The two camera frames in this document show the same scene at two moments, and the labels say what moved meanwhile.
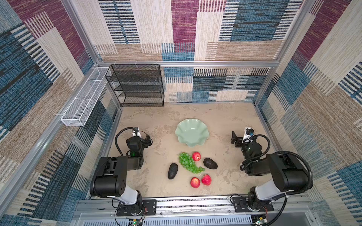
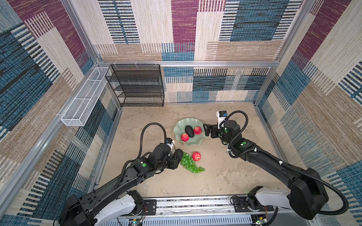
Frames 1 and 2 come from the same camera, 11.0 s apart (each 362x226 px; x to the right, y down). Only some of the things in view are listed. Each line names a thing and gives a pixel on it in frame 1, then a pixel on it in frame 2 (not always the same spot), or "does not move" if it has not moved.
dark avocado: x=173 y=169 → x=178 y=154
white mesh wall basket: x=78 y=113 does not move
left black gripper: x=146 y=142 → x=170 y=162
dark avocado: x=209 y=163 → x=190 y=131
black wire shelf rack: x=137 y=85 does not move
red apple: x=195 y=182 → x=185 y=137
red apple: x=206 y=180 → x=197 y=130
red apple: x=196 y=156 does not move
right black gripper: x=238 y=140 → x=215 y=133
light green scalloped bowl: x=192 y=132 does not move
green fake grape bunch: x=186 y=160 does not move
